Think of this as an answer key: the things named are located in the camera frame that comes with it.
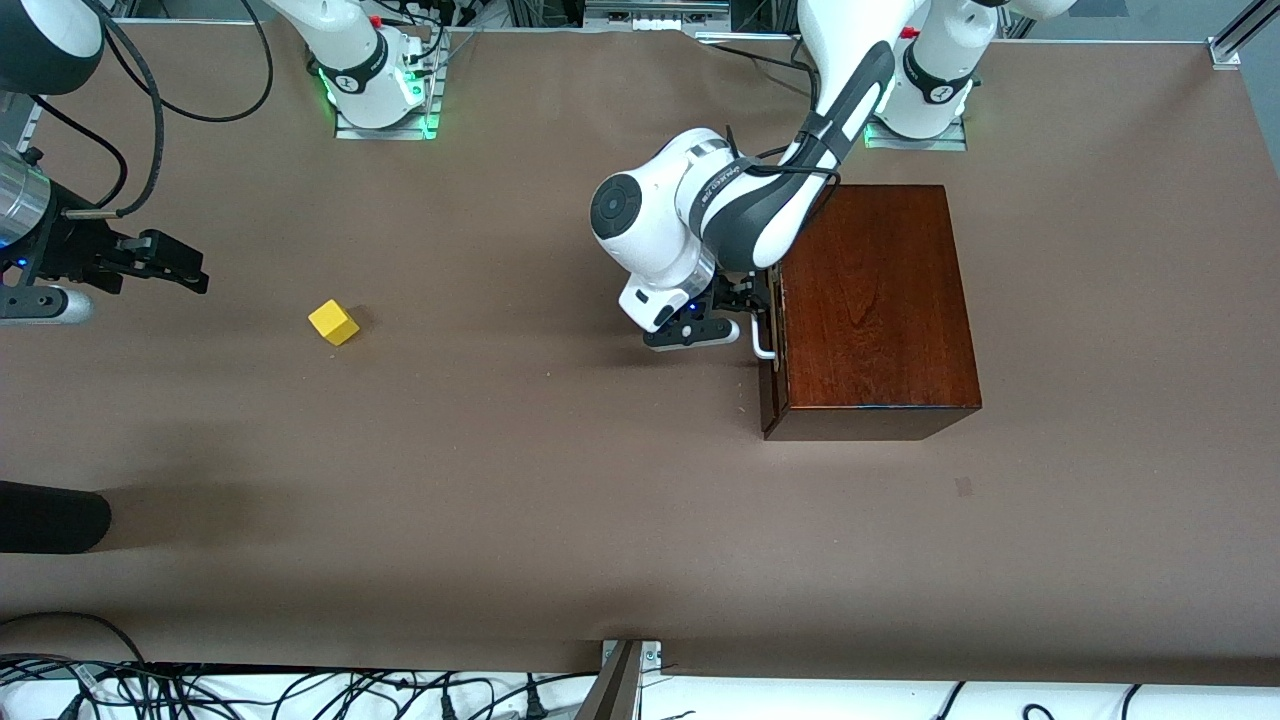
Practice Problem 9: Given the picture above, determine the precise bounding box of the yellow cube block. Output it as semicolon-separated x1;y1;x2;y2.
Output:
308;299;361;347

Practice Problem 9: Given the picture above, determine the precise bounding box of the dark brown wooden cabinet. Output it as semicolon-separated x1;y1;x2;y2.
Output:
765;183;983;442

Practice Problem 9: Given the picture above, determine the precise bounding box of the black padded cylinder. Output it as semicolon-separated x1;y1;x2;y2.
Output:
0;480;113;554

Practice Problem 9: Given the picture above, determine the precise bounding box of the brown table cover sheet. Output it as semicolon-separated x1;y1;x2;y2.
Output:
0;22;1280;687

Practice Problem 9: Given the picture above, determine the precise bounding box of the dark metal beam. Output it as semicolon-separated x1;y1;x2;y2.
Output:
575;640;643;720

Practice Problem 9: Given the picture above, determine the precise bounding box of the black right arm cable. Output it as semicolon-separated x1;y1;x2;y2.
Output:
33;93;129;211
90;0;166;217
100;0;274;124

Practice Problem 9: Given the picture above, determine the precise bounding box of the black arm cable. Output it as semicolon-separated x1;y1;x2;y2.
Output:
100;0;274;124
725;35;851;183
90;0;166;217
33;93;129;211

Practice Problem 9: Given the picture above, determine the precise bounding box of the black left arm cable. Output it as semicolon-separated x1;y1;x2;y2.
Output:
725;35;851;183

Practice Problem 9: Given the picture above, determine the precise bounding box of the aluminium table edge rail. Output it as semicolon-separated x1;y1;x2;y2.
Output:
0;95;46;151

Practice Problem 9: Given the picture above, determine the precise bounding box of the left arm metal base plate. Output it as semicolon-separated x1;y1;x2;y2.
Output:
862;52;969;153

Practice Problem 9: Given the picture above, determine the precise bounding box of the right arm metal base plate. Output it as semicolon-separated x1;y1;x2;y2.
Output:
333;28;443;142

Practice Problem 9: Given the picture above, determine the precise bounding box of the aluminium frame with power strip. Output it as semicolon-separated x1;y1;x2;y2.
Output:
583;0;733;29

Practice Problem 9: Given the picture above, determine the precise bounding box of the small metal bracket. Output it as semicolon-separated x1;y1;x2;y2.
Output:
600;638;663;673

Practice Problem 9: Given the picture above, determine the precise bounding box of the aluminium frame profile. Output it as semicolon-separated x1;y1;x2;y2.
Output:
1207;0;1280;71

